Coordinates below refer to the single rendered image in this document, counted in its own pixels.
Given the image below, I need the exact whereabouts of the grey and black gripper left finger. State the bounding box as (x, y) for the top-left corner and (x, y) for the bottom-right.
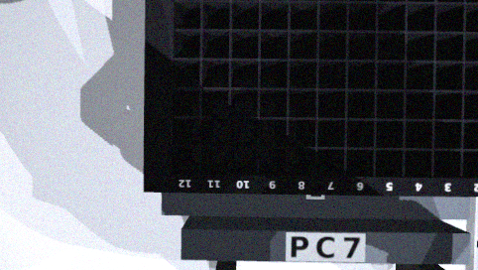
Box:
(215, 261), (237, 270)

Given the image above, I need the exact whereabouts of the dark grey plate carrier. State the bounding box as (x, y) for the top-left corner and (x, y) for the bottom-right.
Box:
(162, 193), (471, 265)

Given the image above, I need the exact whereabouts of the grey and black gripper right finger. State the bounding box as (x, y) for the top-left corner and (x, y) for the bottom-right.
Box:
(395, 264), (445, 270)

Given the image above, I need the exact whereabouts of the black deep-well block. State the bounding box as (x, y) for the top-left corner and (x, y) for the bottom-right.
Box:
(144, 0), (478, 198)

